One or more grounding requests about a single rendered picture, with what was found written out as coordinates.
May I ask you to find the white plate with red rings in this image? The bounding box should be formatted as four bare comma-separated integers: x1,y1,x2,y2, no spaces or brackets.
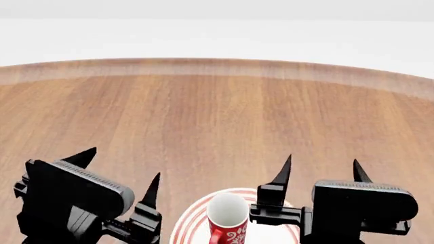
169,187,301,244

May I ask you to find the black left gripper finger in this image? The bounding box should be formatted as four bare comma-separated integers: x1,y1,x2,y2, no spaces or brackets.
60,146,98,169
130,171,163,239

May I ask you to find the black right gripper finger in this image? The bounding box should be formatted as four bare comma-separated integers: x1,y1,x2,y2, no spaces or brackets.
352,159,374,184
256,154,293,208

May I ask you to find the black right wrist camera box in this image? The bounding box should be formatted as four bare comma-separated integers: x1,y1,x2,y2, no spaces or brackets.
311,179,419,237

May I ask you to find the red patterned mug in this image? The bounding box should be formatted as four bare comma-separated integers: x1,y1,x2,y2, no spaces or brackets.
205,192,250,244

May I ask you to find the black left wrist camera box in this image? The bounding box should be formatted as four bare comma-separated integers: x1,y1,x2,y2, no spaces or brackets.
24,159,136,222

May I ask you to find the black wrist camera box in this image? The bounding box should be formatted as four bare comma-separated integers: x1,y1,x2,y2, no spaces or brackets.
24,159,136,222
311,179,419,237

